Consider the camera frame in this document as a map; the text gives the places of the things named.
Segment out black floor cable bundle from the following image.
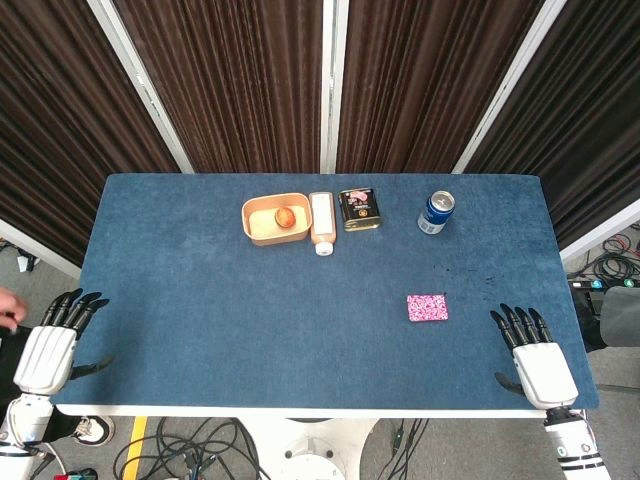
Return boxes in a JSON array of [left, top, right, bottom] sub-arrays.
[[367, 417, 432, 480], [113, 417, 281, 480], [569, 232, 640, 282]]

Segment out blue white drink can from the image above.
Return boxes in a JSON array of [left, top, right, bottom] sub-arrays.
[[417, 189, 457, 236]]

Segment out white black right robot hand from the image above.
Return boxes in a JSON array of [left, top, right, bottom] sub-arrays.
[[489, 303, 580, 411]]

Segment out power strip green lights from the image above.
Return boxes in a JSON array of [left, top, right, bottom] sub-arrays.
[[568, 277, 640, 292]]

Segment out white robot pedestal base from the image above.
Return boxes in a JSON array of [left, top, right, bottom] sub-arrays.
[[239, 417, 382, 480]]

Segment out white screen frame post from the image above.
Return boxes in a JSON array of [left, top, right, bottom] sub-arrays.
[[452, 0, 569, 174], [319, 0, 350, 174], [87, 0, 194, 174]]

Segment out brown pleated curtain panel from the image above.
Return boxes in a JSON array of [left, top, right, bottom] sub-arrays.
[[464, 0, 640, 251], [0, 0, 181, 266], [337, 0, 544, 174], [114, 0, 326, 174]]

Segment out grey chair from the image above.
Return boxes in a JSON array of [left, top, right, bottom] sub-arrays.
[[598, 285, 640, 352]]

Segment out blue velvet table cloth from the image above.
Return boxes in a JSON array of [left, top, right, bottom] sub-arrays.
[[52, 172, 600, 412]]

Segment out black box device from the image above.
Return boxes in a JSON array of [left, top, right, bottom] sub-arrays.
[[572, 289, 607, 317]]

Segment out black gold meat tin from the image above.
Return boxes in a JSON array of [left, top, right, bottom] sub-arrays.
[[338, 187, 384, 234]]

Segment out white sneaker shoe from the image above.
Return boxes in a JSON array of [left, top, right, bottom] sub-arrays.
[[72, 416, 115, 446]]

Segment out white screen frame rail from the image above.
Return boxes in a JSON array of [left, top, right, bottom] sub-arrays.
[[559, 199, 640, 262], [0, 218, 82, 280]]

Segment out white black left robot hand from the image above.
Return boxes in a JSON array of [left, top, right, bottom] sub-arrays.
[[13, 288, 115, 396]]

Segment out brown paper food bowl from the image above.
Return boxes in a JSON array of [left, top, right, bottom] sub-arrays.
[[241, 193, 312, 247]]

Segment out bystander bare hand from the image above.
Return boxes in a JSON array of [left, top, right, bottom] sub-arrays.
[[0, 288, 29, 331]]

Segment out pink patterned packet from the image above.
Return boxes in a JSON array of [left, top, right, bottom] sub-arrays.
[[405, 293, 450, 324]]

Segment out black trouser leg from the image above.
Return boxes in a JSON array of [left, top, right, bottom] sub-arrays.
[[43, 407, 85, 442]]

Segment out peach drink bottle white cap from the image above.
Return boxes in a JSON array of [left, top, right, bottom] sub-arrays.
[[308, 191, 337, 257]]

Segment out yellow floor tape strip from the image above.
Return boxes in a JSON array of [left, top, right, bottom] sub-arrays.
[[122, 416, 150, 480]]

